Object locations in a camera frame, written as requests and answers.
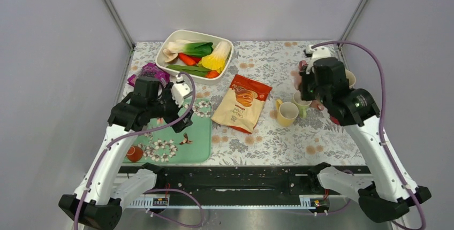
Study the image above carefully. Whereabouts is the toy orange carrot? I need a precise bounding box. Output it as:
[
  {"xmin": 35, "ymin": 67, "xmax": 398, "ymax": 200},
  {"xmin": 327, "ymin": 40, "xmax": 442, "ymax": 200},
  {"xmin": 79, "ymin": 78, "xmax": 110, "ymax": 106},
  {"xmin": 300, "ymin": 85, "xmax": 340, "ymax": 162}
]
[{"xmin": 178, "ymin": 53, "xmax": 201, "ymax": 66}]

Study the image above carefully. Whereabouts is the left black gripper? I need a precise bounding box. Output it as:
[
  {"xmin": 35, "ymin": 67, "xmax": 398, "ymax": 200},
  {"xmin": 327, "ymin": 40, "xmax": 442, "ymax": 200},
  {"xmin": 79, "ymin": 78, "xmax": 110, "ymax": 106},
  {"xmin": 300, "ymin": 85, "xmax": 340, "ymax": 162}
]
[{"xmin": 149, "ymin": 82, "xmax": 194, "ymax": 132}]

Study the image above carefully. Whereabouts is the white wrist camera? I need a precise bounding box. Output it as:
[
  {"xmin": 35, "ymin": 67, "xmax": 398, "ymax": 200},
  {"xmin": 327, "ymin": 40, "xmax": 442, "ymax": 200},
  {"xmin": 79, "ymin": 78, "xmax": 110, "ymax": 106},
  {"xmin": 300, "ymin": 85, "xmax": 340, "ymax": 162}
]
[
  {"xmin": 304, "ymin": 45, "xmax": 332, "ymax": 75},
  {"xmin": 171, "ymin": 74, "xmax": 195, "ymax": 108}
]

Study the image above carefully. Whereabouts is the small pink mug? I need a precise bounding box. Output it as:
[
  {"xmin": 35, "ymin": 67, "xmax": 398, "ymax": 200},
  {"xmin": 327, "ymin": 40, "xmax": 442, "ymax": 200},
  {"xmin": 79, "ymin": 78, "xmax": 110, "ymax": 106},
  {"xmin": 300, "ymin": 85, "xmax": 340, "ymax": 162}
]
[{"xmin": 310, "ymin": 100, "xmax": 324, "ymax": 111}]

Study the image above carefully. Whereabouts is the small orange mug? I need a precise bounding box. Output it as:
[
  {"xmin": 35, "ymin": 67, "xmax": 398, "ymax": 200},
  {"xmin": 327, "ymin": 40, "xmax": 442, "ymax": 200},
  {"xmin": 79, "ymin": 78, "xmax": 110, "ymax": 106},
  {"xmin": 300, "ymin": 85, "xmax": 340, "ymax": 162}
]
[{"xmin": 126, "ymin": 145, "xmax": 143, "ymax": 163}]

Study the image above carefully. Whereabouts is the cassava chips bag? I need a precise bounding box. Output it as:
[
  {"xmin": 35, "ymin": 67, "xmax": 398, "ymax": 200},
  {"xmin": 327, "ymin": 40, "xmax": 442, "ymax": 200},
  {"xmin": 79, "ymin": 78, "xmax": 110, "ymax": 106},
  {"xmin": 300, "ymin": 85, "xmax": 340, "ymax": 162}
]
[{"xmin": 211, "ymin": 74, "xmax": 272, "ymax": 134}]

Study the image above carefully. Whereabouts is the toy green cucumber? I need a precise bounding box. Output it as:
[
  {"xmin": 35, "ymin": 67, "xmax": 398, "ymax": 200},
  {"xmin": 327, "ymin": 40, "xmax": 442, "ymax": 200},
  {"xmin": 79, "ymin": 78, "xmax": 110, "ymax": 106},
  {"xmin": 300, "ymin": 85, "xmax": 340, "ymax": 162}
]
[{"xmin": 166, "ymin": 65, "xmax": 211, "ymax": 77}]

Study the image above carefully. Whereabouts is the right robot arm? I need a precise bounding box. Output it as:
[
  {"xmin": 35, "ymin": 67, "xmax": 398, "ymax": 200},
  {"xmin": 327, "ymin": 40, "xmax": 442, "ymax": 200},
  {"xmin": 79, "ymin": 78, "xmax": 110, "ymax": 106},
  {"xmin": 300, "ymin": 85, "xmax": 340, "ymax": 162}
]
[{"xmin": 299, "ymin": 57, "xmax": 432, "ymax": 223}]

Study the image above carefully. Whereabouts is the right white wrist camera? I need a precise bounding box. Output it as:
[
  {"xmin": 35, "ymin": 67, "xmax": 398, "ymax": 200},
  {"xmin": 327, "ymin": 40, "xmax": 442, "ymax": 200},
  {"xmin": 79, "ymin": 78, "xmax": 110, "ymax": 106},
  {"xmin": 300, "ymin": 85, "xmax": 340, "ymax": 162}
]
[{"xmin": 304, "ymin": 45, "xmax": 332, "ymax": 75}]

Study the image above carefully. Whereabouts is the purple snack packet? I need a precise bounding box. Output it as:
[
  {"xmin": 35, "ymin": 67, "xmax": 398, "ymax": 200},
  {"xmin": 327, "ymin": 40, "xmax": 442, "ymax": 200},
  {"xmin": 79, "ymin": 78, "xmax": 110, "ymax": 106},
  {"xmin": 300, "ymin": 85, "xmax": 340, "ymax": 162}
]
[{"xmin": 127, "ymin": 63, "xmax": 170, "ymax": 87}]

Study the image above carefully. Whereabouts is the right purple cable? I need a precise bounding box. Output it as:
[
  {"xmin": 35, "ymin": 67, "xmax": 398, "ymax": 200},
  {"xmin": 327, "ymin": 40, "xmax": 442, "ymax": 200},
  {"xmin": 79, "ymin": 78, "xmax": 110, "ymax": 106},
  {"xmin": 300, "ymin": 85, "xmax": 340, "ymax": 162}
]
[{"xmin": 285, "ymin": 40, "xmax": 427, "ymax": 230}]

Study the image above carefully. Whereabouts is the purple cable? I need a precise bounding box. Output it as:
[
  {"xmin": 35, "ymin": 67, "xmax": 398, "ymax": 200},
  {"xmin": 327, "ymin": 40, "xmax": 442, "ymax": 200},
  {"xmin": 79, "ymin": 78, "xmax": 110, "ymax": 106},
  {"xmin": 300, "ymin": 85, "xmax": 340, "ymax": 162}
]
[
  {"xmin": 285, "ymin": 40, "xmax": 427, "ymax": 230},
  {"xmin": 73, "ymin": 72, "xmax": 206, "ymax": 230}
]

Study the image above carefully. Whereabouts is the light green mug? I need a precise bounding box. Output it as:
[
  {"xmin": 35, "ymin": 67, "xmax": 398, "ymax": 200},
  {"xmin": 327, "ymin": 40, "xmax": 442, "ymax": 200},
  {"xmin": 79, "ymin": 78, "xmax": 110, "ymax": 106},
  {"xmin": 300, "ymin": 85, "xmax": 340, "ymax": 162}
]
[{"xmin": 292, "ymin": 91, "xmax": 312, "ymax": 118}]

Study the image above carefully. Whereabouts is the toy mushroom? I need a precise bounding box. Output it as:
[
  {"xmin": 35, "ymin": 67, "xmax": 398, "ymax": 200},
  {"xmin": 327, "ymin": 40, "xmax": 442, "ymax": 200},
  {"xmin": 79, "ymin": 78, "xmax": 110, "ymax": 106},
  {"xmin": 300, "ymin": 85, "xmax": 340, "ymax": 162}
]
[{"xmin": 163, "ymin": 49, "xmax": 178, "ymax": 63}]

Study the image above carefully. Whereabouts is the cream floral mug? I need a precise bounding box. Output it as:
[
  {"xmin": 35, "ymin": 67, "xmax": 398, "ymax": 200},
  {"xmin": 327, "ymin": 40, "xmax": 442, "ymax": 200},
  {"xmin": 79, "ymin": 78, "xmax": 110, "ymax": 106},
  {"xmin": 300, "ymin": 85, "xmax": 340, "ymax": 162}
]
[{"xmin": 345, "ymin": 70, "xmax": 357, "ymax": 89}]

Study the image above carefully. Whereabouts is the large pink patterned mug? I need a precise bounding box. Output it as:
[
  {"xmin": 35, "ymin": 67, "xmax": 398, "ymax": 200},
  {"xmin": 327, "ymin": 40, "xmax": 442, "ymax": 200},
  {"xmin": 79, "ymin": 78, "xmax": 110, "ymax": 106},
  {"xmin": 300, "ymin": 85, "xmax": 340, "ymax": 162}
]
[{"xmin": 298, "ymin": 60, "xmax": 308, "ymax": 73}]

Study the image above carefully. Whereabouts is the toy yellow cabbage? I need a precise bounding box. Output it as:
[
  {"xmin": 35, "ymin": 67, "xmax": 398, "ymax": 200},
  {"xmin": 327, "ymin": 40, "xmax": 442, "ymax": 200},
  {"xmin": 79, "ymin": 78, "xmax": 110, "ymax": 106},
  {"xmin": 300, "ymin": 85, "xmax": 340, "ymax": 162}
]
[{"xmin": 198, "ymin": 41, "xmax": 231, "ymax": 73}]

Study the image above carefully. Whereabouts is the yellow mug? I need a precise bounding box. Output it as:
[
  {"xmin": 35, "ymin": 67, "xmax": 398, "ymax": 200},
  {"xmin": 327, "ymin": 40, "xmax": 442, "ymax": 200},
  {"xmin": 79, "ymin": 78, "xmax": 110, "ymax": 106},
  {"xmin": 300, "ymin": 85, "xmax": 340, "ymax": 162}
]
[{"xmin": 276, "ymin": 99, "xmax": 299, "ymax": 127}]

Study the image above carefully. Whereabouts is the toy bok choy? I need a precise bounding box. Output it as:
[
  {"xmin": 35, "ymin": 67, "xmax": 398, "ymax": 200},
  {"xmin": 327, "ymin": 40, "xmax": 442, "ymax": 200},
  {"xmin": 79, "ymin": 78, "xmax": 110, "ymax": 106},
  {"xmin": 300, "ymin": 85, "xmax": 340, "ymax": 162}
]
[{"xmin": 167, "ymin": 41, "xmax": 214, "ymax": 57}]

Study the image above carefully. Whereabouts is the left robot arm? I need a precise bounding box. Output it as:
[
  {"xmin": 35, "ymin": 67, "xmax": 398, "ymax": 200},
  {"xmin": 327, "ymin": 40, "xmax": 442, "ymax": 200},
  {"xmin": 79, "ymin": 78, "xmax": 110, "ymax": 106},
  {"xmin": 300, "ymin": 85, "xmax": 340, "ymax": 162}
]
[{"xmin": 58, "ymin": 72, "xmax": 195, "ymax": 229}]

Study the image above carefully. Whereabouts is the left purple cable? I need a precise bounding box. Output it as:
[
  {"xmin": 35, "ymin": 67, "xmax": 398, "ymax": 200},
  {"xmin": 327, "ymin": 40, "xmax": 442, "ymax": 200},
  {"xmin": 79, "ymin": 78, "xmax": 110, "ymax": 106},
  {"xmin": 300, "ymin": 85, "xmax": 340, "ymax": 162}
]
[{"xmin": 73, "ymin": 72, "xmax": 206, "ymax": 230}]

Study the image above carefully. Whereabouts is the white rectangular vegetable bin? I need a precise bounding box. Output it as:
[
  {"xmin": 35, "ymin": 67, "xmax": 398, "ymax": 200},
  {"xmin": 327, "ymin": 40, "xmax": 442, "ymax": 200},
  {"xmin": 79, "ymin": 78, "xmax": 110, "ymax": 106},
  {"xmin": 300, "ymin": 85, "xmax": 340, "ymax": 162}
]
[{"xmin": 155, "ymin": 30, "xmax": 234, "ymax": 85}]

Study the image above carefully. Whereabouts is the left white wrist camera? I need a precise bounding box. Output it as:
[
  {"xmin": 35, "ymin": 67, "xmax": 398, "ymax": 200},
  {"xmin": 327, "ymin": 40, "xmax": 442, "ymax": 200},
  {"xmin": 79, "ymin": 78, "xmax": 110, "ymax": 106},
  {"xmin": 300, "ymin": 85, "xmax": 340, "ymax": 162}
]
[{"xmin": 171, "ymin": 74, "xmax": 195, "ymax": 108}]

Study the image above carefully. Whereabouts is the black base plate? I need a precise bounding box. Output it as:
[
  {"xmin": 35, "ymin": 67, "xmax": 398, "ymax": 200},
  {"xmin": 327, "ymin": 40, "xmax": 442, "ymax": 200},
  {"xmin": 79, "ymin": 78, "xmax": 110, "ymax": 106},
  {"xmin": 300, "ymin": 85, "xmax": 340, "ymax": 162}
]
[{"xmin": 120, "ymin": 165, "xmax": 369, "ymax": 207}]

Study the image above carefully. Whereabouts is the green floral tray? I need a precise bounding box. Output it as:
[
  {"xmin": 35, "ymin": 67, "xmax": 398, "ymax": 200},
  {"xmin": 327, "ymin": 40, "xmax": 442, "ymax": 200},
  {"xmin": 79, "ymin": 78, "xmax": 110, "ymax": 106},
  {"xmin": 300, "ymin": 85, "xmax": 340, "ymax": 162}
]
[{"xmin": 123, "ymin": 98, "xmax": 212, "ymax": 164}]

